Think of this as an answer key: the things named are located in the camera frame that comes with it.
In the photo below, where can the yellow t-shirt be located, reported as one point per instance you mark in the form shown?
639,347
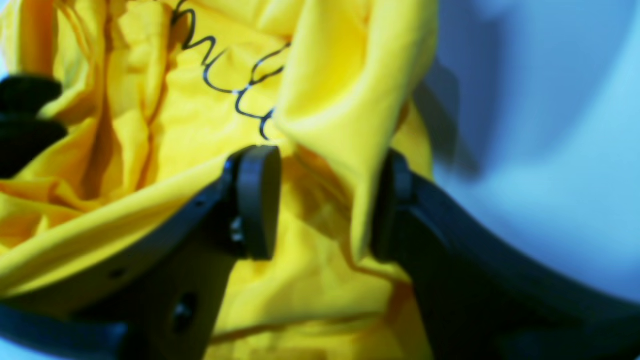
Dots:
156,94

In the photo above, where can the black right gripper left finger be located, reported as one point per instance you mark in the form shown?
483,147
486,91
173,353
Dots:
160,298

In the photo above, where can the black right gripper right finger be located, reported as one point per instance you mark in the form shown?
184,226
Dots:
481,299

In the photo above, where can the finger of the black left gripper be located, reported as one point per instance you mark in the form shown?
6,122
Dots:
24,134

